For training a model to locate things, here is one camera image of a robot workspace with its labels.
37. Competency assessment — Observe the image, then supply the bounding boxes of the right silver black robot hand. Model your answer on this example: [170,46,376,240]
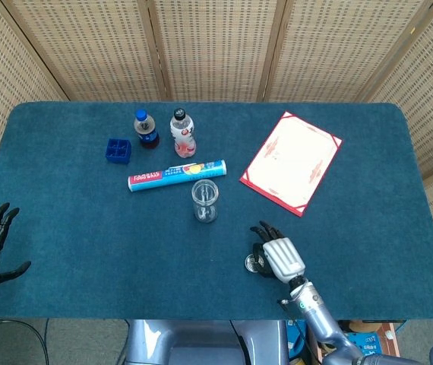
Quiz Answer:
[250,221,307,285]

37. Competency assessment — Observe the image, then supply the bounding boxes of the small silver round object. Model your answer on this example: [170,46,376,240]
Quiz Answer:
[244,254,265,273]

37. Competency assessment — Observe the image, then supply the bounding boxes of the clear drinking glass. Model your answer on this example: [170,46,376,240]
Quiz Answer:
[191,179,220,224]

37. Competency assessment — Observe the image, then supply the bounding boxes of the red certificate folder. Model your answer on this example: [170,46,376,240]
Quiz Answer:
[239,111,343,218]

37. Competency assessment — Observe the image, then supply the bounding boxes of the blue grey robot torso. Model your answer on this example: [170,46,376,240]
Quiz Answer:
[125,319,289,365]

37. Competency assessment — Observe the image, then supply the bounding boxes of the brown cardboard box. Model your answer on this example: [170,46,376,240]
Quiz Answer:
[317,321,403,365]

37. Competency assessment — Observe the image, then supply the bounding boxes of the light blue food wrap box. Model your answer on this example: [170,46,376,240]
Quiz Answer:
[127,159,228,193]

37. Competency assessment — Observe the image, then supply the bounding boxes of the blue carpet table cover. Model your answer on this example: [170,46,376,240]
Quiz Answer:
[0,101,433,321]

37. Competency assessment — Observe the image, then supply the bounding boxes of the pink drink bottle, black cap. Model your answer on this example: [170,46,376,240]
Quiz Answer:
[169,108,198,159]

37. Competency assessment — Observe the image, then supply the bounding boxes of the blue plastic ice cube tray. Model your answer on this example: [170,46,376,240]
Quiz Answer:
[105,138,132,165]

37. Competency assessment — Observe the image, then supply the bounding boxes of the cola bottle with blue cap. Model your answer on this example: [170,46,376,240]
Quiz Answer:
[133,109,161,150]

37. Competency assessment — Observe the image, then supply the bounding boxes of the woven rattan folding screen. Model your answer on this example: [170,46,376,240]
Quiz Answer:
[0,0,433,294]

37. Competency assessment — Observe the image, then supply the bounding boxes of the black cable on floor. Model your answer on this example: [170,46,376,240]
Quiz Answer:
[0,317,50,365]

